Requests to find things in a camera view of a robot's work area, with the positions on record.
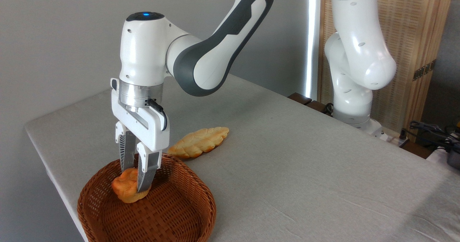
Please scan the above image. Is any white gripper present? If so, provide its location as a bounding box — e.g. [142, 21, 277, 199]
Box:
[111, 78, 170, 193]

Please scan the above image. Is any small round bread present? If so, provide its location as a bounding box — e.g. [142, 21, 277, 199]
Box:
[111, 168, 151, 204]

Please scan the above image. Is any long braided bread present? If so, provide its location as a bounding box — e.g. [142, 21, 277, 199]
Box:
[167, 126, 230, 159]

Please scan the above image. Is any brown wicker basket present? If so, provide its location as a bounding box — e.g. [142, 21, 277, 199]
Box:
[77, 151, 217, 242]

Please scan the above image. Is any grey tablecloth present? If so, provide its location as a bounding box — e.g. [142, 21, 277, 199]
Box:
[24, 73, 460, 242]

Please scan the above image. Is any dark brown wooden block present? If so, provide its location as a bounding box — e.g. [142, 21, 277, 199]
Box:
[287, 93, 312, 106]
[305, 100, 334, 117]

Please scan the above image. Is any metal screen hinge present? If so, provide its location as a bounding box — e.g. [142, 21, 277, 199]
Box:
[413, 59, 437, 81]

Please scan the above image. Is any wooden folding screen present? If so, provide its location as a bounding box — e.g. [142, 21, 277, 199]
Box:
[318, 0, 455, 142]

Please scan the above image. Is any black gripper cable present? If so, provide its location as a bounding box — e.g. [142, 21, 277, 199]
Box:
[146, 98, 168, 132]

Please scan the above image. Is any black cable bundle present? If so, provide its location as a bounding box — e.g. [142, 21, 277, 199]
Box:
[401, 121, 460, 152]

